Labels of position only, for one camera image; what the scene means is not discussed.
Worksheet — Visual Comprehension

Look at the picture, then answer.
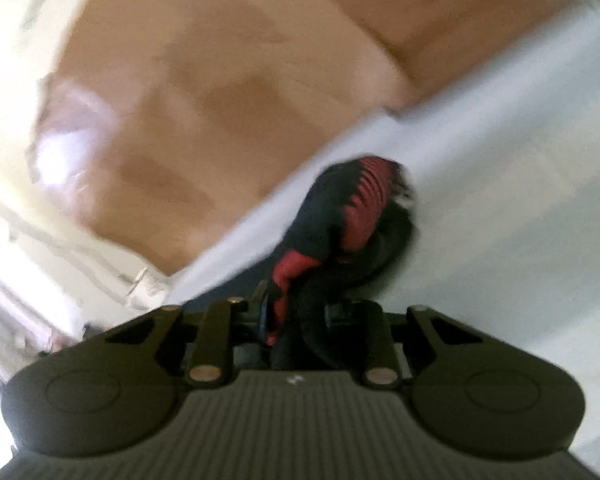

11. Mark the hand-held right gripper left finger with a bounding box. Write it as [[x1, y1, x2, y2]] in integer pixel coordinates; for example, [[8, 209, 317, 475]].
[[105, 296, 276, 387]]

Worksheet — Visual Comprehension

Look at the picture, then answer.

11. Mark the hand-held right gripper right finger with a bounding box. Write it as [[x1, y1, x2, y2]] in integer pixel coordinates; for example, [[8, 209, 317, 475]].
[[324, 300, 483, 387]]

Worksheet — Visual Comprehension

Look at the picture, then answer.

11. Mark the black patterned sock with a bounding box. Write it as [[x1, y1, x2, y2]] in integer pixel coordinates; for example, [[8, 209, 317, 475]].
[[264, 155, 422, 361]]

